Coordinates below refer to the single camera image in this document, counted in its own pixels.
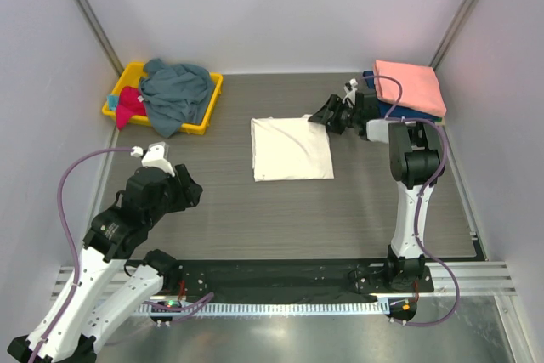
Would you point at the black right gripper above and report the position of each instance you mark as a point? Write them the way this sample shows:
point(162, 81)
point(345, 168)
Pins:
point(332, 105)

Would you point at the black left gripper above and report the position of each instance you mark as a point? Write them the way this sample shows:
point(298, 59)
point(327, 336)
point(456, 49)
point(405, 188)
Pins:
point(191, 190)

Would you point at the cream white t shirt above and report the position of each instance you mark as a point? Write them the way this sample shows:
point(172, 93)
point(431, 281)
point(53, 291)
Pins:
point(285, 149)

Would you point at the yellow plastic bin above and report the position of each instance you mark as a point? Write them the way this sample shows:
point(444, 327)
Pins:
point(131, 77)

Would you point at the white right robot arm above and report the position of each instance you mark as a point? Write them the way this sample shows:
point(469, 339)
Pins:
point(416, 161)

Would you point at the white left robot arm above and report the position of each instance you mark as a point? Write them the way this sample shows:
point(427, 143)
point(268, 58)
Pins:
point(76, 326)

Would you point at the folded navy blue t shirt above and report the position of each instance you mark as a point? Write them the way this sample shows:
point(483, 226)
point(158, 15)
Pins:
point(399, 111)

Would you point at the folded pink t shirt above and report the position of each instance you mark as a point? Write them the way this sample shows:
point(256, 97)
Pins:
point(421, 90)

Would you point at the grey blue t shirt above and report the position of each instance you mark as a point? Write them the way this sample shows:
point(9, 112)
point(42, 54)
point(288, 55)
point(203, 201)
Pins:
point(174, 95)

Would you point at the magenta red t shirt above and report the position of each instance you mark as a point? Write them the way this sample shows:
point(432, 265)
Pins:
point(131, 103)

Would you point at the light blue cloth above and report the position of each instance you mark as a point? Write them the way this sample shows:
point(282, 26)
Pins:
point(112, 102)

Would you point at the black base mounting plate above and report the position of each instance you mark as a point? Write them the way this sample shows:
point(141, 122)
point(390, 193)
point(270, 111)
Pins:
point(296, 281)

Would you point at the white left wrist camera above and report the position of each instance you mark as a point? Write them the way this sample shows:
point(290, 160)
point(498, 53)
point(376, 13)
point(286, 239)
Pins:
point(154, 156)

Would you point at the white slotted cable duct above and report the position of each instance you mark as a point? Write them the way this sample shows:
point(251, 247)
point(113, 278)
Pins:
point(380, 307)

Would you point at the aluminium frame rail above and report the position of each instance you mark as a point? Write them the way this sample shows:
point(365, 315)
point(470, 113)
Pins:
point(467, 278)

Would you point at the left aluminium corner post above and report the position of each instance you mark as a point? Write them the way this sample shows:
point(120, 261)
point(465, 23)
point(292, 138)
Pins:
point(100, 35)

